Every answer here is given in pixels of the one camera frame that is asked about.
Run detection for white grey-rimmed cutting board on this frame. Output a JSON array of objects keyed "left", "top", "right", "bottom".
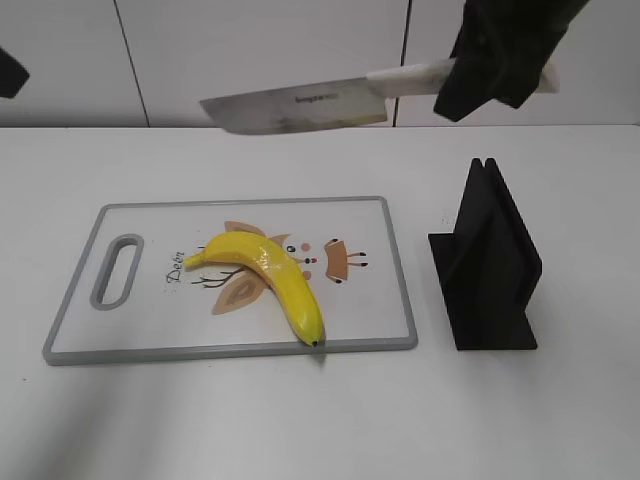
[{"left": 43, "top": 196, "right": 417, "bottom": 365}]

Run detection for black knife stand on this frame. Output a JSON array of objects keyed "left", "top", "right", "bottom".
[{"left": 428, "top": 158, "right": 542, "bottom": 351}]

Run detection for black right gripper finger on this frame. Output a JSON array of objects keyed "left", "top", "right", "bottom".
[{"left": 434, "top": 1, "right": 513, "bottom": 122}]

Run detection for yellow plastic banana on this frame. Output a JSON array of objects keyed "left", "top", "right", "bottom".
[{"left": 183, "top": 231, "right": 324, "bottom": 346}]

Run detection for white-handled cleaver knife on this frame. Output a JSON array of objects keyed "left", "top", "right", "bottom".
[{"left": 199, "top": 56, "right": 560, "bottom": 137}]

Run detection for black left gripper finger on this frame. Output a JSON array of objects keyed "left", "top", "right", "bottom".
[
  {"left": 0, "top": 48, "right": 30, "bottom": 98},
  {"left": 494, "top": 0, "right": 587, "bottom": 108}
]

